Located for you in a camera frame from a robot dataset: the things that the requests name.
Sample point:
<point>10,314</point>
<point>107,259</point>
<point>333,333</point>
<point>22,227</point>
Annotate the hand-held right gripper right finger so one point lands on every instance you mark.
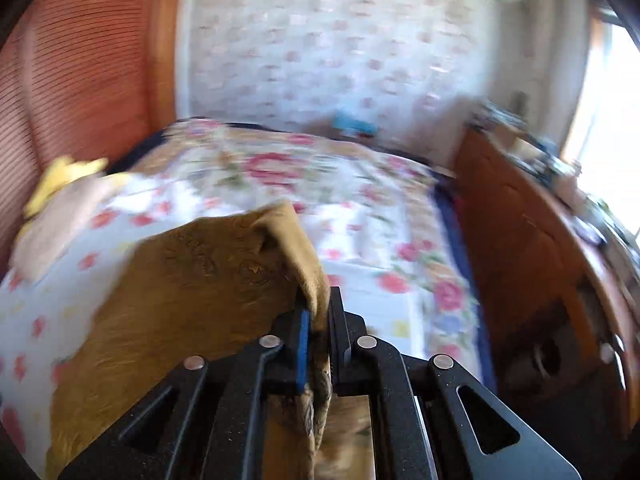
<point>337,350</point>

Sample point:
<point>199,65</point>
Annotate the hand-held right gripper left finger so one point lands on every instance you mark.
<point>302,350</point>

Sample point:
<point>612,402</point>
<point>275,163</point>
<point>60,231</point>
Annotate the brown sunflower print garment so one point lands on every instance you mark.
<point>200,285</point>

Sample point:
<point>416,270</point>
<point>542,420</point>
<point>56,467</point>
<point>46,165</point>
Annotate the floral bed sheet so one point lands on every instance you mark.
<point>375,220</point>

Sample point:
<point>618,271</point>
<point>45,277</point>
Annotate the dark blue mattress edge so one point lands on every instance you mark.
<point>465,260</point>

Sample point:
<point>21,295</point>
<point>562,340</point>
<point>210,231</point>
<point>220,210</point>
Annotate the wooden cabinet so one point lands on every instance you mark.
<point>510,240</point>

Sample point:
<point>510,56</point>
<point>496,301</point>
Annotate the teal blue box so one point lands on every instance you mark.
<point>352,124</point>

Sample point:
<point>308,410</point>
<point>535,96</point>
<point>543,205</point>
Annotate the beige pillow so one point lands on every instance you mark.
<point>65,220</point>

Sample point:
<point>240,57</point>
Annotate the yellow cloth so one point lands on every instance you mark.
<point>60,175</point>

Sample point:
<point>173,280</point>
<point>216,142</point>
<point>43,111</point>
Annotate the sheer circle pattern curtain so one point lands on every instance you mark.
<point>325,50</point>

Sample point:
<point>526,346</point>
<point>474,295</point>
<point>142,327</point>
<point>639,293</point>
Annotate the window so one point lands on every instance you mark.
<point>615,110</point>

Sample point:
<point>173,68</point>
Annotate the wooden slatted panel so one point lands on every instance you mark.
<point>75,60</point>

